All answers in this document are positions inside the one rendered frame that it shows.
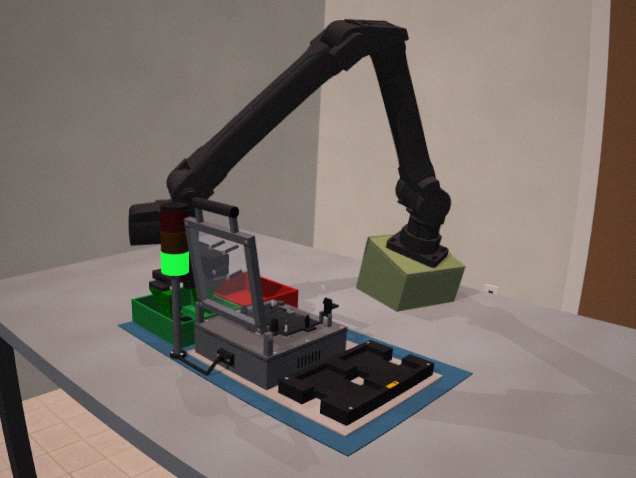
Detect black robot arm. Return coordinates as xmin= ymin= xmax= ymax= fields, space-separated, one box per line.
xmin=129 ymin=19 xmax=451 ymax=268

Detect red bin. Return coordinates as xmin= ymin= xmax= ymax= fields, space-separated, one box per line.
xmin=260 ymin=276 xmax=298 ymax=308

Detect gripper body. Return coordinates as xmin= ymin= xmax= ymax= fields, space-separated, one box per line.
xmin=149 ymin=269 xmax=195 ymax=291

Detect green bin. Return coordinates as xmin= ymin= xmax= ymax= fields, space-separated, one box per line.
xmin=131 ymin=287 xmax=217 ymax=348

